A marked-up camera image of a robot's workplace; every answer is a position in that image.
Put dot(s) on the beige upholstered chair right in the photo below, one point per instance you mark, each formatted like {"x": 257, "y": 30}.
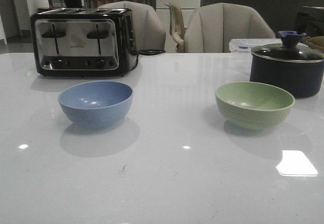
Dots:
{"x": 212, "y": 27}

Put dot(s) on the black and chrome toaster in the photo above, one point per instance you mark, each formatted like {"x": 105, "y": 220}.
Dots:
{"x": 84, "y": 42}

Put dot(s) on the dark blue cooking pot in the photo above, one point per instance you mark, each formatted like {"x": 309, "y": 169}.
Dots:
{"x": 301, "y": 79}

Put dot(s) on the clear plastic storage container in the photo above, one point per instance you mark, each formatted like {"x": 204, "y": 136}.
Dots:
{"x": 245, "y": 44}

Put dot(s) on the glass pot lid blue knob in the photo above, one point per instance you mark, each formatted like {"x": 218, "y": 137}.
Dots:
{"x": 288, "y": 50}

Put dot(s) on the blue plastic bowl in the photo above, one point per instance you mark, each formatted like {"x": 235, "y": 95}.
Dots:
{"x": 96, "y": 104}

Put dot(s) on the beige upholstered chair left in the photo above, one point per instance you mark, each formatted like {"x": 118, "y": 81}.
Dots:
{"x": 150, "y": 33}

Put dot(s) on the cream plastic chair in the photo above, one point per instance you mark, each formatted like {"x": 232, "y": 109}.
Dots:
{"x": 177, "y": 28}

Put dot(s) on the green plastic bowl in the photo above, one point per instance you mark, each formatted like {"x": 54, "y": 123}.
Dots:
{"x": 253, "y": 105}

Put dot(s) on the brown cloth item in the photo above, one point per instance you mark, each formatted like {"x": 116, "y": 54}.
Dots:
{"x": 316, "y": 43}

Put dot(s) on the beige upholstered chair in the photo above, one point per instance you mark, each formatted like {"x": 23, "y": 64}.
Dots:
{"x": 150, "y": 33}
{"x": 212, "y": 27}

